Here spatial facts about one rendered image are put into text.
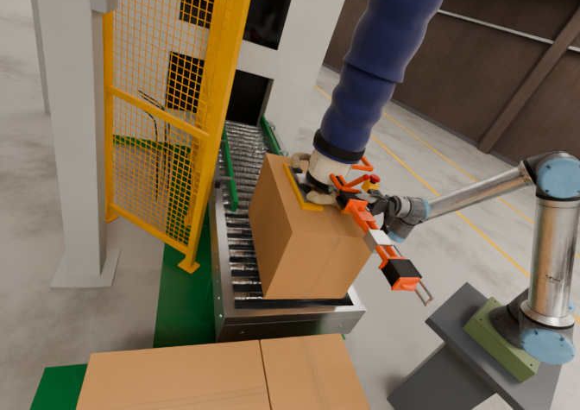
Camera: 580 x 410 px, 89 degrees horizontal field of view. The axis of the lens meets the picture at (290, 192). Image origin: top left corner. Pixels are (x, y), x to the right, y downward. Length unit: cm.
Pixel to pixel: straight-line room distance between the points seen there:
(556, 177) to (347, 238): 68
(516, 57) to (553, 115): 181
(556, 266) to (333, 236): 74
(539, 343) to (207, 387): 118
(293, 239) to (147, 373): 67
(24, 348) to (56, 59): 133
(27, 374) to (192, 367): 89
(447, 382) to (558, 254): 89
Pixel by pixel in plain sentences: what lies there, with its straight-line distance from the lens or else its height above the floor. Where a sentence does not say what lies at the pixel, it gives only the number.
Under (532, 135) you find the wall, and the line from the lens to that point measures 1025.
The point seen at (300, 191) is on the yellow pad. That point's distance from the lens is 128.
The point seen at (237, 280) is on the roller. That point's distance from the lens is 151.
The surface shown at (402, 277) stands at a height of 119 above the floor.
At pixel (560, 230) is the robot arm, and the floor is 139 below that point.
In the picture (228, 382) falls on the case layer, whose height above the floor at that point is 54.
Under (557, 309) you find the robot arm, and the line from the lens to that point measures 143.
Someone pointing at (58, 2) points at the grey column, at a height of 146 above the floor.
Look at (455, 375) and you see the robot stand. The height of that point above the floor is 52.
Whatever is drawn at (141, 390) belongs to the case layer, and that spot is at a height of 54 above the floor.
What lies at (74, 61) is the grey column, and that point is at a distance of 148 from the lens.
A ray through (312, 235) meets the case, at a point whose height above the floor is 104.
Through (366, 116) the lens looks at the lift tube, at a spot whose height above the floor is 146.
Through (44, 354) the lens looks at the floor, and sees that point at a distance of 199.
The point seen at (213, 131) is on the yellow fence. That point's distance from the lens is 160.
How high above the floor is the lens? 170
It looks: 31 degrees down
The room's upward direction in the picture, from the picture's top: 21 degrees clockwise
